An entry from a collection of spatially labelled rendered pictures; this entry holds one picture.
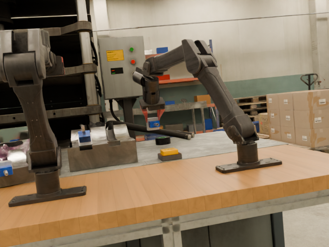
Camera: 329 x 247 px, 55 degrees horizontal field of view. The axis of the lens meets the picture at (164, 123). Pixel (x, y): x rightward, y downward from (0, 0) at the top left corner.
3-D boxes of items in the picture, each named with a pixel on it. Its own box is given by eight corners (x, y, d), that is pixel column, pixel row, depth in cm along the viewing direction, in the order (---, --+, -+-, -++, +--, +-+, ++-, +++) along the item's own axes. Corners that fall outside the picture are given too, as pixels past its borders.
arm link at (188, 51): (140, 60, 127) (194, 34, 104) (157, 60, 133) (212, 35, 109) (146, 90, 127) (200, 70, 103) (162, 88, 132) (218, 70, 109)
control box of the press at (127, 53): (167, 250, 218) (144, 34, 206) (122, 259, 211) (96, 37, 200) (160, 237, 239) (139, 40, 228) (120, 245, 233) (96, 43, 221)
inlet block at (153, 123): (164, 130, 130) (162, 117, 130) (152, 132, 129) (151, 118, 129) (157, 129, 143) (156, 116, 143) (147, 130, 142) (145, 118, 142)
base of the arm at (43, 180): (10, 172, 89) (3, 178, 82) (83, 162, 93) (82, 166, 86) (14, 199, 89) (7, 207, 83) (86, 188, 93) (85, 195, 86)
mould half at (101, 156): (138, 162, 125) (134, 128, 124) (70, 172, 119) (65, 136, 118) (125, 146, 173) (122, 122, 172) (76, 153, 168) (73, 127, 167)
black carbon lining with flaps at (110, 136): (119, 145, 129) (116, 121, 128) (79, 150, 125) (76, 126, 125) (113, 136, 163) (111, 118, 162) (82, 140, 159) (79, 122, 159)
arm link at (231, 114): (232, 144, 99) (185, 62, 110) (244, 140, 104) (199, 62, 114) (245, 134, 95) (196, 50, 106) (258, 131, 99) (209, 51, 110)
